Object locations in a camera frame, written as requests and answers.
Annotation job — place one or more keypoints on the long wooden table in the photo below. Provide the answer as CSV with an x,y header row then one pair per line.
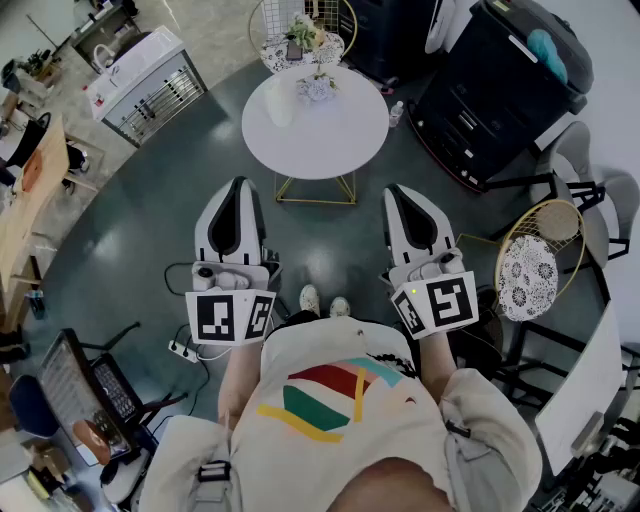
x,y
30,215

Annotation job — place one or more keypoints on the pale blue hydrangea flower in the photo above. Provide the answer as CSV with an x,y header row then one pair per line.
x,y
315,90

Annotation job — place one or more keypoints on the white cup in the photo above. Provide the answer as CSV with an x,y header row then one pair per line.
x,y
280,105

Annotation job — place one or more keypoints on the person's left white shoe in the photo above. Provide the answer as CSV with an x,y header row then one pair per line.
x,y
309,300

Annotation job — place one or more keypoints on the person's head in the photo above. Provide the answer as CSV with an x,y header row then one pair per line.
x,y
390,490

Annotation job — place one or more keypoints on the black office printer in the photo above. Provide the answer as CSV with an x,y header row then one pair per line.
x,y
475,100

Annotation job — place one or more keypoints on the person's right white shoe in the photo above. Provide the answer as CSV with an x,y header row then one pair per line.
x,y
340,306

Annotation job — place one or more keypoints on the blue chair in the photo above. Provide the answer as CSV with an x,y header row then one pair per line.
x,y
32,405

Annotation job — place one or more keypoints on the white board panel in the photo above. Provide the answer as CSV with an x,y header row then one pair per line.
x,y
580,400

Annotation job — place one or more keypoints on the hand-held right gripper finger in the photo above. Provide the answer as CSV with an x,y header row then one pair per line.
x,y
392,225
445,235

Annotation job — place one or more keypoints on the white and green flower bunch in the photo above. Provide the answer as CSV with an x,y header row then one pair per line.
x,y
302,31

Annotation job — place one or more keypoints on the grey chair black frame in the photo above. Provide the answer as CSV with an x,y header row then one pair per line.
x,y
575,145

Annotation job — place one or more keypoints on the person's white shoe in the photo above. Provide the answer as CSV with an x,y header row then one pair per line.
x,y
340,306
309,300

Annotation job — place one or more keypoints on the black office chair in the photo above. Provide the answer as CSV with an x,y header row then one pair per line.
x,y
27,145

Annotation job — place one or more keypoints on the person's left forearm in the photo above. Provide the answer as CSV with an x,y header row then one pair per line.
x,y
240,380

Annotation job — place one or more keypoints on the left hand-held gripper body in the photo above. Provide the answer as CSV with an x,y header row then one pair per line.
x,y
215,315

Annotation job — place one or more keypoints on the white sink cabinet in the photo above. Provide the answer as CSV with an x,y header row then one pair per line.
x,y
145,55

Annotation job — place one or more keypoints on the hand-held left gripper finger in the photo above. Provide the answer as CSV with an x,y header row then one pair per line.
x,y
255,235
205,240

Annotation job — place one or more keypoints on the white power strip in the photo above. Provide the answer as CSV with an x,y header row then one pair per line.
x,y
182,350

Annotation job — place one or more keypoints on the black laptop computer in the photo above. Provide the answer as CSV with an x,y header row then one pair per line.
x,y
75,390

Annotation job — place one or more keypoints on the person's right forearm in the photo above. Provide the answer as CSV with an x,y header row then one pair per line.
x,y
437,365

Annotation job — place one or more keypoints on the person's cream printed shirt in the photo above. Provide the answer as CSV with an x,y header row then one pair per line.
x,y
320,450

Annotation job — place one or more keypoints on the white round table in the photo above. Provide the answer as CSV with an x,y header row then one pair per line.
x,y
320,140

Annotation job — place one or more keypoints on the clear plastic water bottle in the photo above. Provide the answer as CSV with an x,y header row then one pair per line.
x,y
396,114

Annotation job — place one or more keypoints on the dark smartphone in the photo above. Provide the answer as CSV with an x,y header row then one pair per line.
x,y
294,51

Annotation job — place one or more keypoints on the blue cloth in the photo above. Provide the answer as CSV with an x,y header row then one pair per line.
x,y
547,52

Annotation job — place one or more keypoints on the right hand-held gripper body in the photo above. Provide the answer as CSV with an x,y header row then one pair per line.
x,y
450,300

